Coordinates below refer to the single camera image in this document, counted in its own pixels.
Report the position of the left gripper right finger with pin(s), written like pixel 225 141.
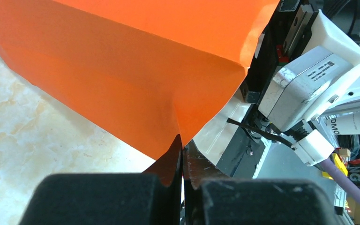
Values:
pixel 213 198

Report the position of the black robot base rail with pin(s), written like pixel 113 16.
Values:
pixel 245 154

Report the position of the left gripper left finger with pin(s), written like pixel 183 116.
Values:
pixel 151 197

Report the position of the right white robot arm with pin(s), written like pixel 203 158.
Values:
pixel 308 65

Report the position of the orange paper bag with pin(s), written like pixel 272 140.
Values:
pixel 105 85

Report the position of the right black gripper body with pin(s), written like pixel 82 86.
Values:
pixel 287 35

